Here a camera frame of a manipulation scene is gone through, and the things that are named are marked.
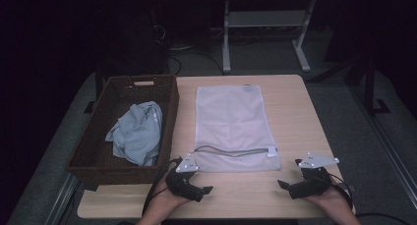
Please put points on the white metal desk frame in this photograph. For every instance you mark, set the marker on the white metal desk frame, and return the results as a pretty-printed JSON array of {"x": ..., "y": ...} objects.
[{"x": 265, "y": 18}]

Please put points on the person's left hand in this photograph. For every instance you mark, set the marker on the person's left hand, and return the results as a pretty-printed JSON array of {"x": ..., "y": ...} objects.
[{"x": 168, "y": 198}]

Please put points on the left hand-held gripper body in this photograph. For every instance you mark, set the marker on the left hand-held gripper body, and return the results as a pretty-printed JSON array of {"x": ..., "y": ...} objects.
[{"x": 182, "y": 182}]

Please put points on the white mesh laundry bag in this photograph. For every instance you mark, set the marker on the white mesh laundry bag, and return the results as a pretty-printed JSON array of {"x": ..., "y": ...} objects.
[{"x": 229, "y": 120}]

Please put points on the grey tape strip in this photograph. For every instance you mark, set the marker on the grey tape strip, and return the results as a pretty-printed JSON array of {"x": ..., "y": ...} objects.
[{"x": 351, "y": 187}]

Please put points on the aluminium floor rail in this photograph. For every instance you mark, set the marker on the aluminium floor rail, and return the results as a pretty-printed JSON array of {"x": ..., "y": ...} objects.
[
  {"x": 60, "y": 202},
  {"x": 390, "y": 159}
]

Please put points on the light blue garment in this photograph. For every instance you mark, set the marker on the light blue garment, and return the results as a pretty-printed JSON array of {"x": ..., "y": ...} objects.
[{"x": 137, "y": 133}]

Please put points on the person's right hand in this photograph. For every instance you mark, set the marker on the person's right hand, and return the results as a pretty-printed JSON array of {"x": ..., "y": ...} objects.
[{"x": 331, "y": 200}]

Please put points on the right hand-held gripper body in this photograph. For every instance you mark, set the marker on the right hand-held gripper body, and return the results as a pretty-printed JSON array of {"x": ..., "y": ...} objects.
[{"x": 313, "y": 184}]

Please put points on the black metal stand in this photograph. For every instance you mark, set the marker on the black metal stand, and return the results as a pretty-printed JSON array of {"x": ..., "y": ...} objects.
[{"x": 370, "y": 87}]

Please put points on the brown woven basket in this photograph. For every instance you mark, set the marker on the brown woven basket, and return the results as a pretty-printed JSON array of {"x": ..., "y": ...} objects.
[{"x": 95, "y": 159}]

